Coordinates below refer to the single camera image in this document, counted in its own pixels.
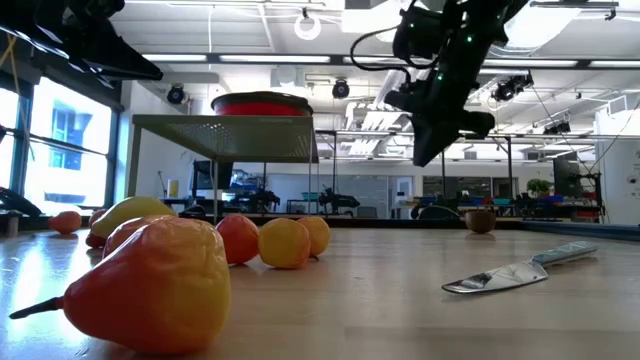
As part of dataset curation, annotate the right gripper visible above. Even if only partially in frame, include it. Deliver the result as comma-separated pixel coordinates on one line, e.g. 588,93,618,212
383,0,506,169

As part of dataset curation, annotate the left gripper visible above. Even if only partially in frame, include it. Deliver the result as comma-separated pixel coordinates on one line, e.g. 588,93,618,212
49,0,165,82

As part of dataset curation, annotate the pale green perforated metal shelf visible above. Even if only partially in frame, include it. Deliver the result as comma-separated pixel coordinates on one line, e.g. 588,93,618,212
126,114,321,221

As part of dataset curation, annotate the red collapsible bowl grey rim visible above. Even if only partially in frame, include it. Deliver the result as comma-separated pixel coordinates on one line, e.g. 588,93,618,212
210,90,315,118

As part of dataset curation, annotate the yellow toy mango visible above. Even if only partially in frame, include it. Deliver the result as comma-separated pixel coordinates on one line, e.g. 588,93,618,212
88,195,177,240

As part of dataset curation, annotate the silver toy knife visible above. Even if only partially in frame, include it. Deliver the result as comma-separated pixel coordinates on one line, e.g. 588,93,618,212
440,240,599,295

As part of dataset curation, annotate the green potted plant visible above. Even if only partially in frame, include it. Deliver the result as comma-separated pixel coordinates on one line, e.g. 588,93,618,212
525,177,554,199

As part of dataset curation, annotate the black monitor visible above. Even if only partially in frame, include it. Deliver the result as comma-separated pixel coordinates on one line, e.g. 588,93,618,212
192,159,235,191

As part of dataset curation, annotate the small orange toy pear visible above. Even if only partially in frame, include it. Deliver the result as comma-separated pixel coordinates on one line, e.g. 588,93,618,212
102,213,176,259
8,215,233,355
257,217,311,270

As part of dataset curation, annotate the red-orange toy apple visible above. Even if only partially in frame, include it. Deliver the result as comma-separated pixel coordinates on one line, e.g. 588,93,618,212
215,213,261,265

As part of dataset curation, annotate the black gantry frame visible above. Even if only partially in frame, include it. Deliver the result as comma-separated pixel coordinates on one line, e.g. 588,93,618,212
438,133,515,201

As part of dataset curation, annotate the black ceiling camera cluster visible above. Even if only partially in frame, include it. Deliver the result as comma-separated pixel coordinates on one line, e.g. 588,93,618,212
490,72,535,104

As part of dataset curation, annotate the black aluminium table frame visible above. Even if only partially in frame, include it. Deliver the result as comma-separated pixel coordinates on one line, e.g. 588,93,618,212
0,185,526,232

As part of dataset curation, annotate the white ring lamp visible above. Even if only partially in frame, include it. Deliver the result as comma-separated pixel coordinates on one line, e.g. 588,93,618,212
293,13,323,42

